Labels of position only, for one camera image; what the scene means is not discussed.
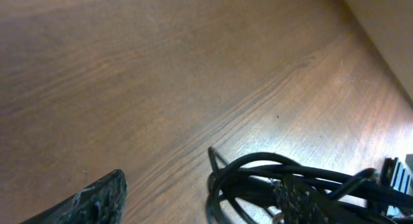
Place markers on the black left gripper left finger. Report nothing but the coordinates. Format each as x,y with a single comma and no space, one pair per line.
101,202

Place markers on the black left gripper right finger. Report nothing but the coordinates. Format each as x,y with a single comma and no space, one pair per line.
301,204

